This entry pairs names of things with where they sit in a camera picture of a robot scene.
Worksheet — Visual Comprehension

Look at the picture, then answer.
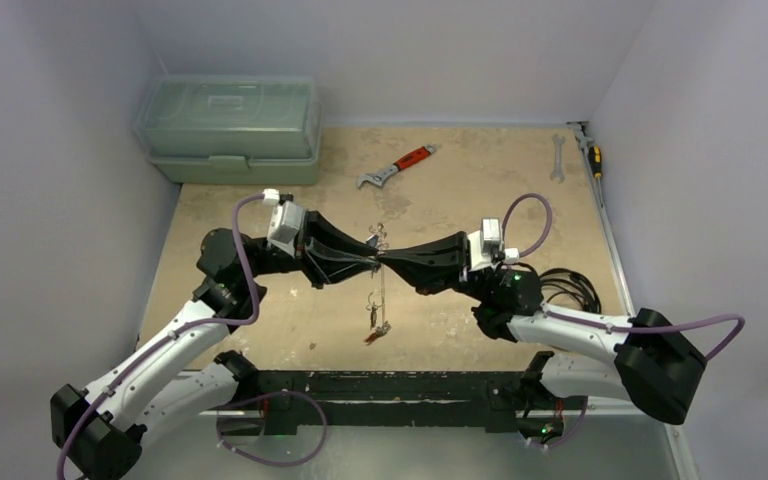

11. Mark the key with red tag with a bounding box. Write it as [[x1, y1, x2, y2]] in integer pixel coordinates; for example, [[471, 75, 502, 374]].
[[364, 323, 391, 345]]

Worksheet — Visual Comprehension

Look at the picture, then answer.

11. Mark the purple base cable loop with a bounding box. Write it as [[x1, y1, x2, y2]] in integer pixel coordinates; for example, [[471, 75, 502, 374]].
[[215, 389, 328, 468]]

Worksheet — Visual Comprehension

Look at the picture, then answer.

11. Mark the aluminium side rail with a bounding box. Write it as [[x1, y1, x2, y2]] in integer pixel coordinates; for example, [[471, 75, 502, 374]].
[[566, 121, 637, 314]]

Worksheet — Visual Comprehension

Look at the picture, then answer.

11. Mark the red handled adjustable wrench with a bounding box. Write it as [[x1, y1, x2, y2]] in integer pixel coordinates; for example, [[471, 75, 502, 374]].
[[356, 144, 438, 189]]

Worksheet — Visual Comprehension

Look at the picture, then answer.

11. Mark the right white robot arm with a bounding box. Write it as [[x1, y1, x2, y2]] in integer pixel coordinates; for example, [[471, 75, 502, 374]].
[[377, 232, 707, 425]]

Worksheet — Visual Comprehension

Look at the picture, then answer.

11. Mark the yellow black screwdriver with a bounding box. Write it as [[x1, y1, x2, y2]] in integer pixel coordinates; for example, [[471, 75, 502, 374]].
[[588, 145, 602, 181]]

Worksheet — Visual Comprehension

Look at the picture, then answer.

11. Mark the silver open-end spanner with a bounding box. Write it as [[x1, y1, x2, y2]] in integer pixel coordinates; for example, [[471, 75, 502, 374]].
[[549, 134, 565, 183]]

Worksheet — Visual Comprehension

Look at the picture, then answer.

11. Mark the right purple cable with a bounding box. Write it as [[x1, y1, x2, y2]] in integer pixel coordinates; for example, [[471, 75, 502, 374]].
[[501, 193, 747, 363]]

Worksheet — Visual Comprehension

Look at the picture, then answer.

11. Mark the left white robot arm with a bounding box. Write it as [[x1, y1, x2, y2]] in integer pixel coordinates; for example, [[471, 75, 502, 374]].
[[50, 203, 383, 479]]

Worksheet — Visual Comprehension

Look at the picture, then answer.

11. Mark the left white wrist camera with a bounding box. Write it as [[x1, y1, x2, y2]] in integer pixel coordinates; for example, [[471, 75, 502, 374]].
[[263, 188, 307, 256]]

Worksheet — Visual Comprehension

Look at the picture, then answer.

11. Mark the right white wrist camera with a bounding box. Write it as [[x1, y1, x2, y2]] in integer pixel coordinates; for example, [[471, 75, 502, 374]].
[[467, 217, 520, 272]]

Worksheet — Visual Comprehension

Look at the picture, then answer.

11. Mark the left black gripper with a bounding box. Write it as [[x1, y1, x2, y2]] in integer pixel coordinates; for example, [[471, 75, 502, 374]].
[[244, 209, 380, 289]]

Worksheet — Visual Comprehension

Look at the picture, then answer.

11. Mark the green translucent plastic toolbox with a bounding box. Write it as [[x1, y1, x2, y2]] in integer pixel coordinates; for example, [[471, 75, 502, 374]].
[[135, 75, 322, 186]]

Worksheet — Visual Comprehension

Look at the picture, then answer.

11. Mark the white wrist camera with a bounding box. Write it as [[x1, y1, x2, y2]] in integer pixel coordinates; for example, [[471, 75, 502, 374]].
[[467, 217, 520, 272], [263, 188, 307, 256]]

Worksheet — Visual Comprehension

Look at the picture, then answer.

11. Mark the black cable bundle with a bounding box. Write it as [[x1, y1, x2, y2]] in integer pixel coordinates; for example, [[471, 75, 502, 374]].
[[523, 267, 603, 317]]

